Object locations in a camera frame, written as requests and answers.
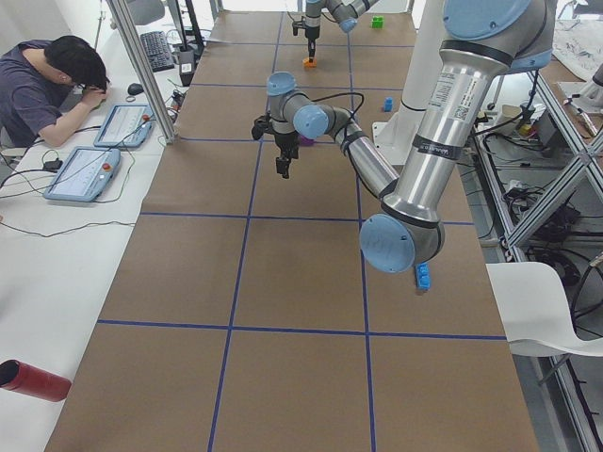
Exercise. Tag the teach pendant tablet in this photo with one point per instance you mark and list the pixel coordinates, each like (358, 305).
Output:
(125, 126)
(84, 175)

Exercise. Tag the brown paper table cover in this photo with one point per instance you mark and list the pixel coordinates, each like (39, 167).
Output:
(242, 316)

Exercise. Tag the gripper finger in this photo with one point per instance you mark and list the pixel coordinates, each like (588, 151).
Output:
(282, 164)
(311, 45)

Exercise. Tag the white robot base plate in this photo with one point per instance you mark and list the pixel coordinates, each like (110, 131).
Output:
(393, 141)

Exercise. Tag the red cylinder tube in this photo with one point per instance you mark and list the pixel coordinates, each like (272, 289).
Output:
(29, 380)

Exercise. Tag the black computer mouse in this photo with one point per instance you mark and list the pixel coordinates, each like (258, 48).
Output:
(135, 89)

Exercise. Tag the green block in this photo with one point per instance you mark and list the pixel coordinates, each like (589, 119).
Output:
(377, 22)

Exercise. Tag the seated person dark hair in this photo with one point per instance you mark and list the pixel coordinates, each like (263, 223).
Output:
(48, 88)

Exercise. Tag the long blue studded block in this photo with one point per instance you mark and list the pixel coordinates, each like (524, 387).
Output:
(423, 277)

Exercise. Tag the black keyboard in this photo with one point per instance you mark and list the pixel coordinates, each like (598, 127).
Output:
(157, 50)

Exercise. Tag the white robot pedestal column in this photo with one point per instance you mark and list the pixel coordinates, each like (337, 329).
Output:
(426, 64)

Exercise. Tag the small blue block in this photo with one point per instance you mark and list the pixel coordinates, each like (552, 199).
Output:
(388, 104)

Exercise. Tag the aluminium frame post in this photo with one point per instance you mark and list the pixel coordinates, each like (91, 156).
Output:
(130, 37)

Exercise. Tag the purple trapezoid block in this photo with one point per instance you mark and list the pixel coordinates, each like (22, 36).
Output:
(304, 141)

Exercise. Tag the lower teach pendant tablet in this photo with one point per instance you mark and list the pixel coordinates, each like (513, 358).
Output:
(84, 175)

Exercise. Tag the orange trapezoid block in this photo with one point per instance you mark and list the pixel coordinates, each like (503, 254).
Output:
(309, 63)

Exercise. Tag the upper teach pendant tablet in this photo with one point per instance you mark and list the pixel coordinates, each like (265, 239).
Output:
(125, 126)

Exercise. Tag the white plastic chair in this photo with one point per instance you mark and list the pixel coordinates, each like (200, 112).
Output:
(534, 311)

